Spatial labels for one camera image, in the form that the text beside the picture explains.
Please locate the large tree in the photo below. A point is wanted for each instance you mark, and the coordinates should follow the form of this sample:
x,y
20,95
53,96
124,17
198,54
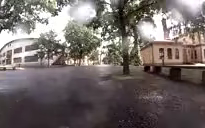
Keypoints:
x,y
125,50

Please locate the wet grey paved ground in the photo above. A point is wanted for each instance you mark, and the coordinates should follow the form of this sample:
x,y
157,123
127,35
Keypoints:
x,y
73,96

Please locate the yellow building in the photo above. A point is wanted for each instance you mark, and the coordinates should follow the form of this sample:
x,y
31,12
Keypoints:
x,y
176,50

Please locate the small green tree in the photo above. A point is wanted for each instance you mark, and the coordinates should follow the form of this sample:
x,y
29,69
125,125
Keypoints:
x,y
48,45

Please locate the overhanging leafy tree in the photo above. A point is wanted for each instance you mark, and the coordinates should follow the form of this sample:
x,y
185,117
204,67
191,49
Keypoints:
x,y
10,13

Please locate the white curved building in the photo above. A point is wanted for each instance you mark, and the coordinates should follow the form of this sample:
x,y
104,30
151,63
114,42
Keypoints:
x,y
18,51

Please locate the dark leafy tree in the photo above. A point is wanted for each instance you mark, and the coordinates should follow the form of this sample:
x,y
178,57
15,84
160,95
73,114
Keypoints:
x,y
203,16

